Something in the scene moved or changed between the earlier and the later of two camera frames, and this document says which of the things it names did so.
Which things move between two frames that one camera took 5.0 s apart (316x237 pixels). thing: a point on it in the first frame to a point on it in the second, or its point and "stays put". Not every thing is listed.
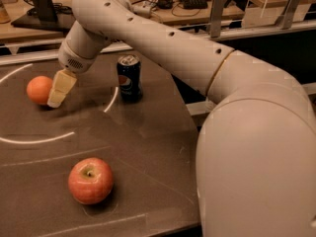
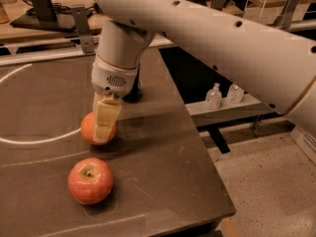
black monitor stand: [44, 15] stays put
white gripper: [73, 60] to [114, 79]
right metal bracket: [284, 21] stays put
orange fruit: [39, 89] to [87, 127]
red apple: [90, 181] stays put
